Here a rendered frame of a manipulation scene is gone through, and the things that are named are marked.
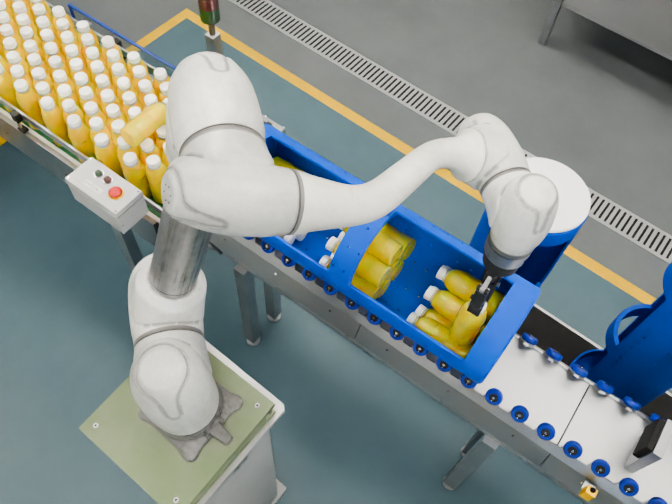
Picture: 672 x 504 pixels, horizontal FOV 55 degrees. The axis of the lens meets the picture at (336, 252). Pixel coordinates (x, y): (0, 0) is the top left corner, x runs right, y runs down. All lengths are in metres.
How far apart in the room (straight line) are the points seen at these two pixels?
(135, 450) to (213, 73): 0.92
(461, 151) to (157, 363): 0.72
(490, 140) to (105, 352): 2.04
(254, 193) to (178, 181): 0.10
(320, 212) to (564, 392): 1.09
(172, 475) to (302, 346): 1.32
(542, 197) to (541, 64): 2.93
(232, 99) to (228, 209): 0.18
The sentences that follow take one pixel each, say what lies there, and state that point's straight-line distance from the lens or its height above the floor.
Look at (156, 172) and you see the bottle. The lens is 1.95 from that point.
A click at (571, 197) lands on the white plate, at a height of 1.04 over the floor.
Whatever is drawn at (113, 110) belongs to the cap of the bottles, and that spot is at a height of 1.08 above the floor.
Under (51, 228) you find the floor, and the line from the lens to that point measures 3.25.
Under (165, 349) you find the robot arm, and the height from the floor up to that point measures 1.33.
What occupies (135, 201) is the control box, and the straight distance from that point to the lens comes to 1.85.
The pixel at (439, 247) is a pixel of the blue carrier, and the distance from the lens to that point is 1.78.
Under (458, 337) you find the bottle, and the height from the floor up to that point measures 1.11.
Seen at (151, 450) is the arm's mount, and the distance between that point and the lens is 1.58.
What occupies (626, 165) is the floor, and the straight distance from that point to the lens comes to 3.71.
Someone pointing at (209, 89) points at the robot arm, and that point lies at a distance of 0.98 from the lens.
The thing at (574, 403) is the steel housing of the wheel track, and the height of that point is 0.93.
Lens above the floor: 2.55
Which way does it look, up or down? 59 degrees down
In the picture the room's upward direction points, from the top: 6 degrees clockwise
